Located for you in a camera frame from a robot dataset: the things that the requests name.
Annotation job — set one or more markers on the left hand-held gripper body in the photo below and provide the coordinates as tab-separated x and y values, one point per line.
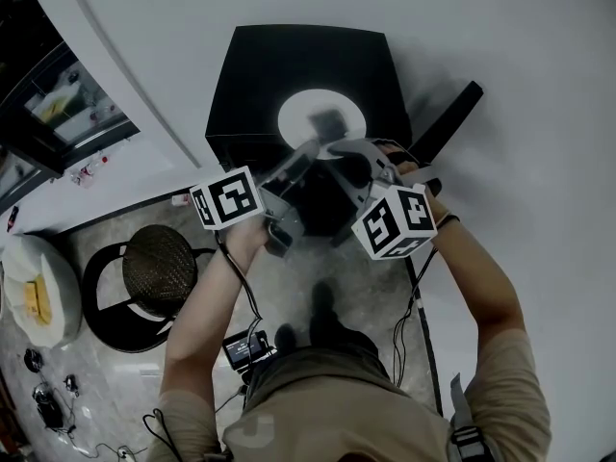
231	197

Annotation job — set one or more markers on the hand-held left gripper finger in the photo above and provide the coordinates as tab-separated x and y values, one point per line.
293	164

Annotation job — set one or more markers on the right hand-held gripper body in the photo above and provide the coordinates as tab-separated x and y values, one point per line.
394	224

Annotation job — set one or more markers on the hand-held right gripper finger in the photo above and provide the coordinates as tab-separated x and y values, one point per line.
356	195
361	146

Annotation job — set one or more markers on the black cube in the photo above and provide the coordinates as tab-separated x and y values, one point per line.
329	123

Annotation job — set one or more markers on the white plate with dark item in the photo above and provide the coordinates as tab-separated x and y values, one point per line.
293	118

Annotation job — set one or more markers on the black mini fridge cabinet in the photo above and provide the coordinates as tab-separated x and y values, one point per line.
298	60

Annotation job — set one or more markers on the person's left forearm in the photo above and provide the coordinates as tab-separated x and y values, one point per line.
207	315

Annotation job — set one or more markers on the person's right forearm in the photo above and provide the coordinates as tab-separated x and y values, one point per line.
481	282

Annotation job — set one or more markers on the person's left hand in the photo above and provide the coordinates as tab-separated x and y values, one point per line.
245	241

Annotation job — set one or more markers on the person's right hand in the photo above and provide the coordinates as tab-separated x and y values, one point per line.
408	164

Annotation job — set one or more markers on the white red small carton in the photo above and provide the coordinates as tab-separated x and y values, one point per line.
180	199

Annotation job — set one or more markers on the black wrist band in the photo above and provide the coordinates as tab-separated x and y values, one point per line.
451	219

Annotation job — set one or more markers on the black wicker chair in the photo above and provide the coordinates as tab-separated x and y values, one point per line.
159	267

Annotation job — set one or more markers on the black shoe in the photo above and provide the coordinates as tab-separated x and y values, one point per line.
323	306
285	339

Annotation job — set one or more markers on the black trousers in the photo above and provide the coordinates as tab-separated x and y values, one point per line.
351	344

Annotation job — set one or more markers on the white beanbag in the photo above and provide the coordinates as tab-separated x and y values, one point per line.
62	277

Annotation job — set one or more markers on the black framed window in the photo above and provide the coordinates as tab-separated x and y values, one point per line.
62	104

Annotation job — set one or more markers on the beige shirt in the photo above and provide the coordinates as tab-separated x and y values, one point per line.
346	417

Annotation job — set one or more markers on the small dark bottle red label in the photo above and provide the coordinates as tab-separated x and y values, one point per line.
13	218

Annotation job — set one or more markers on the yellow box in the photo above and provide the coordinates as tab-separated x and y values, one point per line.
37	301

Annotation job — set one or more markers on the small black gadget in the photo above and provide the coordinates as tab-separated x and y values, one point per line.
71	385

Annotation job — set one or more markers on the small round black device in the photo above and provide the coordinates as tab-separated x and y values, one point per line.
33	360

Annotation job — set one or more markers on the white power strip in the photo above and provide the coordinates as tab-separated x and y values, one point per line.
126	453

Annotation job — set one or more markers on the black box device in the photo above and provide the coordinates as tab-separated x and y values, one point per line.
48	407

